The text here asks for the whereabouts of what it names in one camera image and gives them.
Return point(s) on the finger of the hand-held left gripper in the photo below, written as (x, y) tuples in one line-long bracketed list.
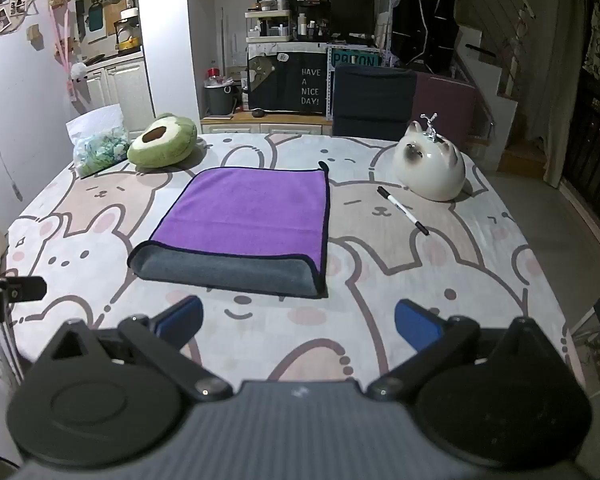
[(22, 289)]

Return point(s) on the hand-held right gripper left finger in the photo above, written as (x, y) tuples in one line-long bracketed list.
[(180, 317)]

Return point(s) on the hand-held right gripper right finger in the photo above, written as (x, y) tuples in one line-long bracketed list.
[(417, 322)]

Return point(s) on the purple and grey towel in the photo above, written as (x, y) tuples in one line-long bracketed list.
[(245, 210)]

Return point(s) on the black marker pen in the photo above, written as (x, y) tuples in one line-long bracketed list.
[(402, 210)]

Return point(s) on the white ceramic cat figure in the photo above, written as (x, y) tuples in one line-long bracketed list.
[(430, 172)]

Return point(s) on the clear plastic bag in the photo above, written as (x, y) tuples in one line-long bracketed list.
[(97, 152)]

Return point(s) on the avocado plush toy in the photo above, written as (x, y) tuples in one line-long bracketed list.
[(165, 145)]

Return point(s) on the silver metal ornament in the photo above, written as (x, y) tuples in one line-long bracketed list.
[(429, 127)]

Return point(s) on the wooden bench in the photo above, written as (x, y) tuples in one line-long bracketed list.
[(240, 122)]

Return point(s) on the white kitchen cabinet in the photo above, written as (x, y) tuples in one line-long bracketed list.
[(117, 85)]

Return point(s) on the small dark oval object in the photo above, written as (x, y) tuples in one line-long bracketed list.
[(257, 113)]

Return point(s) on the dark purple padded panel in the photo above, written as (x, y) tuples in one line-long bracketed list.
[(445, 105)]

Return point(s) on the grey trash bin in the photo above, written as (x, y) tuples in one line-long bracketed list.
[(220, 101)]

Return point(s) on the black metal gate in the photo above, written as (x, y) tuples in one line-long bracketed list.
[(592, 160)]

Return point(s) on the black printed cloth cover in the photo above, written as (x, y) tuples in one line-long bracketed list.
[(280, 90)]

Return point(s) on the white staircase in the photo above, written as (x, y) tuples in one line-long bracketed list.
[(505, 85)]

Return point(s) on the yellow kitchen appliance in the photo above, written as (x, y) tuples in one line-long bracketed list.
[(128, 35)]

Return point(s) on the teal cutting board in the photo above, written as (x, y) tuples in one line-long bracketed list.
[(95, 16)]

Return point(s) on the teal sign board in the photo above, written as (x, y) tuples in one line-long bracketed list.
[(355, 58)]

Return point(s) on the black hanging garment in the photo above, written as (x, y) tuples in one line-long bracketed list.
[(422, 20)]

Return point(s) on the white shelf rack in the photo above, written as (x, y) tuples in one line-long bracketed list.
[(267, 27)]

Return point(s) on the black cosmetics organizer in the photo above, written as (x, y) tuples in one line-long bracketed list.
[(312, 22)]

